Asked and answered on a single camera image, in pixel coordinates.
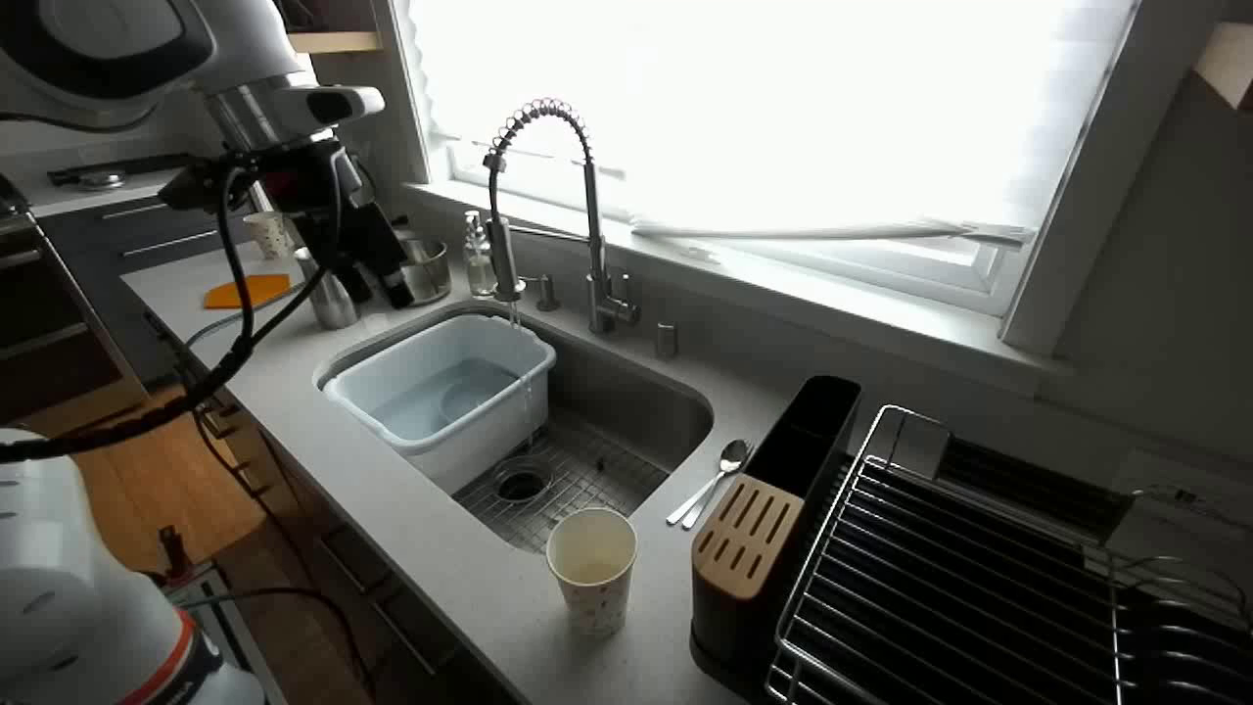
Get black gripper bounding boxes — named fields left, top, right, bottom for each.
left=255, top=139, right=418, bottom=315

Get patterned paper cup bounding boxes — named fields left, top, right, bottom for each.
left=546, top=504, right=642, bottom=643

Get steel cup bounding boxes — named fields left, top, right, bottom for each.
left=294, top=242, right=363, bottom=334

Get grey kitchen sink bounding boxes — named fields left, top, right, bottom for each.
left=310, top=295, right=721, bottom=560

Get under-counter drawers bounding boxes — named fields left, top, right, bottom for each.
left=154, top=327, right=526, bottom=705

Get shiny metal jar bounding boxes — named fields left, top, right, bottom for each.
left=401, top=231, right=456, bottom=306

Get small white bottle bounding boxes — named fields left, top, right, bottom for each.
left=247, top=182, right=298, bottom=264

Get clear soap dispenser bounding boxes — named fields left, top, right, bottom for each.
left=464, top=208, right=501, bottom=302

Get orange flat pad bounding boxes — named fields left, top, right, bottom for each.
left=201, top=270, right=298, bottom=315

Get white plastic wash basin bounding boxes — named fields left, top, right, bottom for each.
left=320, top=310, right=559, bottom=496

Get chrome spring faucet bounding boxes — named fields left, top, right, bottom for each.
left=483, top=93, right=642, bottom=336

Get wooden shelf board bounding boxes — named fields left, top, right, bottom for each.
left=285, top=28, right=384, bottom=60

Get dark low cabinet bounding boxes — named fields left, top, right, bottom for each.
left=0, top=173, right=150, bottom=426

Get silver spoon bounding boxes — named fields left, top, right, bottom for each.
left=662, top=435, right=756, bottom=538

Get wooden knife block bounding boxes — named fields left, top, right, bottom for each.
left=688, top=470, right=806, bottom=602

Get black utensil holder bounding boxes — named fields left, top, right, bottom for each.
left=685, top=372, right=866, bottom=699

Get white window frame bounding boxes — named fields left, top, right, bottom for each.
left=376, top=0, right=1230, bottom=366

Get black wire dish rack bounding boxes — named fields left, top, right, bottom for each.
left=760, top=401, right=1253, bottom=705

